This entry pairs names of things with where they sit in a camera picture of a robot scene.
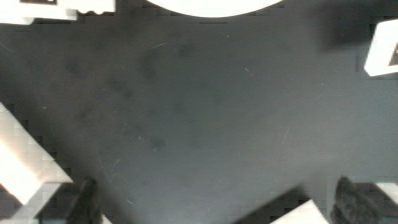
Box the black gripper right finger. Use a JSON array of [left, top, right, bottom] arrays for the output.
[[331, 177, 398, 224]]

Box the white round table top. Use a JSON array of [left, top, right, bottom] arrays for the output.
[[148, 0, 283, 18]]

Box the white right fence block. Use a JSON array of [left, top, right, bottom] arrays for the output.
[[364, 19, 398, 77]]

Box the white left fence block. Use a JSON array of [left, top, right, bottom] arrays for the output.
[[0, 103, 71, 224]]

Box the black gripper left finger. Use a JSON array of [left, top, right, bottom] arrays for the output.
[[36, 178, 100, 224]]

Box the white fence block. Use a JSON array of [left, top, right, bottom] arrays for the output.
[[364, 19, 398, 77], [0, 103, 71, 224]]

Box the white cross-shaped table base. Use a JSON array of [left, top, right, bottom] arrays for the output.
[[0, 0, 116, 25]]

